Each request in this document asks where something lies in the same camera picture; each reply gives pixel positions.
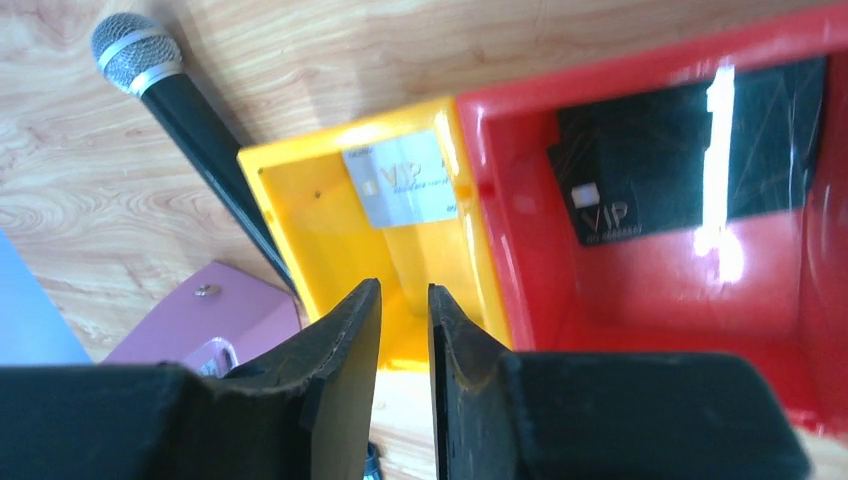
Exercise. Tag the yellow plastic bin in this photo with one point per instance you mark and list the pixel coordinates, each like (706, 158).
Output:
(318, 224)

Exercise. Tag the white cards in yellow bin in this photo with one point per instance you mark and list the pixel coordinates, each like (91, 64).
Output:
(402, 181)

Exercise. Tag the black cards in red bin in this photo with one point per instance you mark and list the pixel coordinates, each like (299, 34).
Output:
(739, 144)

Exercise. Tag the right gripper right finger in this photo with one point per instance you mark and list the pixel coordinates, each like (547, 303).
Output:
(501, 414)

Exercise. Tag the red plastic bin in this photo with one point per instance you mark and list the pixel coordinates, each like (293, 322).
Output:
(769, 288)

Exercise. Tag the black microphone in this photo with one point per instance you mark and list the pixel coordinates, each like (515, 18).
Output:
(139, 57)

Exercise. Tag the pink metronome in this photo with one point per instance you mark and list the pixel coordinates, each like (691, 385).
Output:
(216, 320)

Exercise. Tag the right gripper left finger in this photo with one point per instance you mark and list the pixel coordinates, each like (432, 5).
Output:
(302, 410)

